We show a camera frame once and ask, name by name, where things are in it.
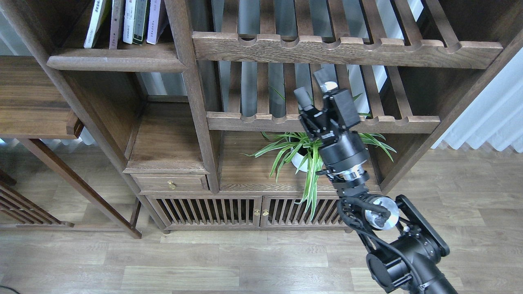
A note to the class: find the green spider plant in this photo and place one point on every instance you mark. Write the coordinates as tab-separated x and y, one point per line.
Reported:
288	143

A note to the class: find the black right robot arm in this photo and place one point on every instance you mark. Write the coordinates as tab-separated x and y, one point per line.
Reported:
403	248

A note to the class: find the lavender upright book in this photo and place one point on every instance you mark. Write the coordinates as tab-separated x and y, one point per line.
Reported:
158	20

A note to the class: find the dark wooden bookshelf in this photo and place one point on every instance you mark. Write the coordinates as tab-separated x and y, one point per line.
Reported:
169	109

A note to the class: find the white curtain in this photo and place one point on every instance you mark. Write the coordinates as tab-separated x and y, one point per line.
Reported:
495	116

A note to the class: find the yellow-green book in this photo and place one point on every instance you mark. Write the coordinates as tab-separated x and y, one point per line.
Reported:
99	13

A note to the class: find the white upright book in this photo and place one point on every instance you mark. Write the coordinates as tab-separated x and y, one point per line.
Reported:
128	23

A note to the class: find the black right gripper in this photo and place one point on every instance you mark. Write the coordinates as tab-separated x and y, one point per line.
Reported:
342	150

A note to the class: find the dark green upright book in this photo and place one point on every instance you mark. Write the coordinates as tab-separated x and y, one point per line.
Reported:
140	21

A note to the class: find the maroon book white characters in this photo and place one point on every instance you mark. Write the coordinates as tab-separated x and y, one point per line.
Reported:
116	23

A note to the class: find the white plant pot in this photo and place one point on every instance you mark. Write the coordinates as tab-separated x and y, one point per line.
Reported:
300	159

